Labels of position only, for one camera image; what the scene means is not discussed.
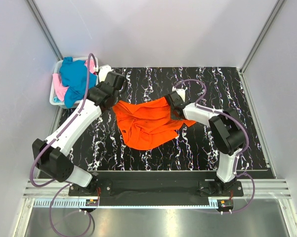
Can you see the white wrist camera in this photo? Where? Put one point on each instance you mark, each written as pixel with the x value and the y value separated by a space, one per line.
pixel 103 71
pixel 181 93

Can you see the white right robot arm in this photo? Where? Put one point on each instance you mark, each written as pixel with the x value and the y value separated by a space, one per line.
pixel 229 136

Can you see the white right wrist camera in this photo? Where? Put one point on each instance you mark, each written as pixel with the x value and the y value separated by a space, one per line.
pixel 181 93

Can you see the pink t shirt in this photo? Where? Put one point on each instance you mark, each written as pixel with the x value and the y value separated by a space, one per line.
pixel 60 88

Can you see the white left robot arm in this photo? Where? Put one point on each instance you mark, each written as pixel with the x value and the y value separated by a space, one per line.
pixel 51 154

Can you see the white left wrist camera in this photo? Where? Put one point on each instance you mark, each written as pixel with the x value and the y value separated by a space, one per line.
pixel 103 71

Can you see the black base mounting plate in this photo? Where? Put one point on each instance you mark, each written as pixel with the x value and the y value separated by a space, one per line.
pixel 158 188

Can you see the orange t shirt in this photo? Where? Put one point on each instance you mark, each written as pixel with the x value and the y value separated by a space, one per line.
pixel 147 125

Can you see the light blue garment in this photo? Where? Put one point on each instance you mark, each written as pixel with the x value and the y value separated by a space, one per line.
pixel 56 100

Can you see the blue t shirt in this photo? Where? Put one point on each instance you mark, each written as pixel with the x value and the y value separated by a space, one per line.
pixel 73 76

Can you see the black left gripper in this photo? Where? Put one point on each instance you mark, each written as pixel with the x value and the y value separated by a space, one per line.
pixel 101 83

